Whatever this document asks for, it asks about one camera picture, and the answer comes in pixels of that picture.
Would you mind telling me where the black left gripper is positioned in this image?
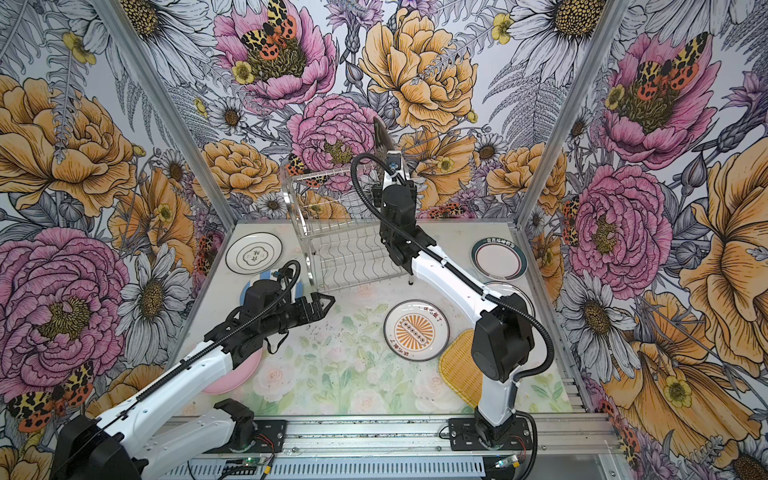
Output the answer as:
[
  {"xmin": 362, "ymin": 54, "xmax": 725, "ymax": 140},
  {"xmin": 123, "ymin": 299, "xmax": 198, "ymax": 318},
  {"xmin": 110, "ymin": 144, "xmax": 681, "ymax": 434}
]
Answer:
[{"xmin": 260, "ymin": 293, "xmax": 334, "ymax": 337}]

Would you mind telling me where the orange sunburst white plate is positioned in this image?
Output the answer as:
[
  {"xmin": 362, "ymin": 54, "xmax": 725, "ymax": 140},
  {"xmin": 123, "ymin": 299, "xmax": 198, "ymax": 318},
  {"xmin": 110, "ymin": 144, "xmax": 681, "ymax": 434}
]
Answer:
[{"xmin": 383, "ymin": 300, "xmax": 450, "ymax": 362}]

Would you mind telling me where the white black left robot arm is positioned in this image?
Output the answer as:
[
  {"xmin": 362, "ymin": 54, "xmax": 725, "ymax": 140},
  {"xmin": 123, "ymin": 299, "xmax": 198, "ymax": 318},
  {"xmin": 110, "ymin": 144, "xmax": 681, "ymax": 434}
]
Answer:
[{"xmin": 50, "ymin": 280, "xmax": 335, "ymax": 479}]

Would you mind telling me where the blue white striped plate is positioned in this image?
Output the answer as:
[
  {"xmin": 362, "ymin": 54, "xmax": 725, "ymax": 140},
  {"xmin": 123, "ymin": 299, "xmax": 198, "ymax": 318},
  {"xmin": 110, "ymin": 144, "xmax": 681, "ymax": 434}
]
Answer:
[{"xmin": 236, "ymin": 269, "xmax": 303, "ymax": 325}]

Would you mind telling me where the white plate with black rings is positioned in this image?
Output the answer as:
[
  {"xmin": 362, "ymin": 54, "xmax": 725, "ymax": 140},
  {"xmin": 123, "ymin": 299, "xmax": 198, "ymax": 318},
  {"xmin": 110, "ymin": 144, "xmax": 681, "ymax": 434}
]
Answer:
[{"xmin": 225, "ymin": 232, "xmax": 283, "ymax": 275}]

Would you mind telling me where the pink round plate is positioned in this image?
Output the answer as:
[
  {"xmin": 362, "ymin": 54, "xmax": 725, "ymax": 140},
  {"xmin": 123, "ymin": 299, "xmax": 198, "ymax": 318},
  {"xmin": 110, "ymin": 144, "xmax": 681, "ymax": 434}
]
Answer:
[{"xmin": 203, "ymin": 348, "xmax": 264, "ymax": 395}]

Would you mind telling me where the green red rimmed white plate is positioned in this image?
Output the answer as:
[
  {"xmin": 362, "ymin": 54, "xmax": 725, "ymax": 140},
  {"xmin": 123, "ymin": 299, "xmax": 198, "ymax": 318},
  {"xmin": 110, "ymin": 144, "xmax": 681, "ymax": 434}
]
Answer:
[{"xmin": 470, "ymin": 237, "xmax": 528, "ymax": 281}]

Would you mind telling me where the white plate with colored dots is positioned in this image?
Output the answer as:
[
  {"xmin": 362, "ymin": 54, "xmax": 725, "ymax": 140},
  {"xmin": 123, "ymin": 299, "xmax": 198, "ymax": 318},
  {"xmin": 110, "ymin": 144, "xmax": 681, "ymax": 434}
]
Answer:
[{"xmin": 484, "ymin": 281, "xmax": 536, "ymax": 317}]

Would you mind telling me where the yellow woven square tray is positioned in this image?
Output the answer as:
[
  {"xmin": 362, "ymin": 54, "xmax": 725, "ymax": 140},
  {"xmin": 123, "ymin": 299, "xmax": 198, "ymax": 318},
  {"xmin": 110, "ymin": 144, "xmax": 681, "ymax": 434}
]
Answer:
[{"xmin": 438, "ymin": 329, "xmax": 483, "ymax": 408}]

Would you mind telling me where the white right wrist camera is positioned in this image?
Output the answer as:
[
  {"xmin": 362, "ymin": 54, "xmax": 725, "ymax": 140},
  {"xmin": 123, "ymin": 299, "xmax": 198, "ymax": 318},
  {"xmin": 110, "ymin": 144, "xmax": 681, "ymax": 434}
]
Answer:
[{"xmin": 385, "ymin": 150, "xmax": 408, "ymax": 183}]

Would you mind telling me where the steel wire dish rack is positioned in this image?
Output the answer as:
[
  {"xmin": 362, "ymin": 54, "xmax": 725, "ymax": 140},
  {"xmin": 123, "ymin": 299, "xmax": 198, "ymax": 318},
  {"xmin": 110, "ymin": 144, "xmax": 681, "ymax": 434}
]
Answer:
[{"xmin": 284, "ymin": 167, "xmax": 405, "ymax": 293}]

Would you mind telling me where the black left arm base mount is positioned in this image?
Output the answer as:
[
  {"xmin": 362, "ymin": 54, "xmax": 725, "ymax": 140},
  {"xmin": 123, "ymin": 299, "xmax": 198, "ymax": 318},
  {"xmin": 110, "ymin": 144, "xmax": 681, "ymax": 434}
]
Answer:
[{"xmin": 206, "ymin": 399, "xmax": 288, "ymax": 454}]

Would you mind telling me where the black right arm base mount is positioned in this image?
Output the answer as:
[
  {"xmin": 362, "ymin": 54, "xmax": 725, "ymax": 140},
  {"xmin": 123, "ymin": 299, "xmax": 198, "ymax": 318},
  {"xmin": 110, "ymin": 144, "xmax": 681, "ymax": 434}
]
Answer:
[{"xmin": 447, "ymin": 415, "xmax": 533, "ymax": 452}]

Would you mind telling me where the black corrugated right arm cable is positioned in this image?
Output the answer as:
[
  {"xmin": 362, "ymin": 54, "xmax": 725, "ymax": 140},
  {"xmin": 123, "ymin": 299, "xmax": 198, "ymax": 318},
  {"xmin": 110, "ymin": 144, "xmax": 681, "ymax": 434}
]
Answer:
[{"xmin": 350, "ymin": 152, "xmax": 556, "ymax": 383}]

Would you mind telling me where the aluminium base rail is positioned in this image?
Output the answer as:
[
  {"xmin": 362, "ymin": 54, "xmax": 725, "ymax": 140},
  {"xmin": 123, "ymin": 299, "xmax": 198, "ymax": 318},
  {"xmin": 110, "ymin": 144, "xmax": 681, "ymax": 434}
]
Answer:
[{"xmin": 159, "ymin": 412, "xmax": 631, "ymax": 479}]

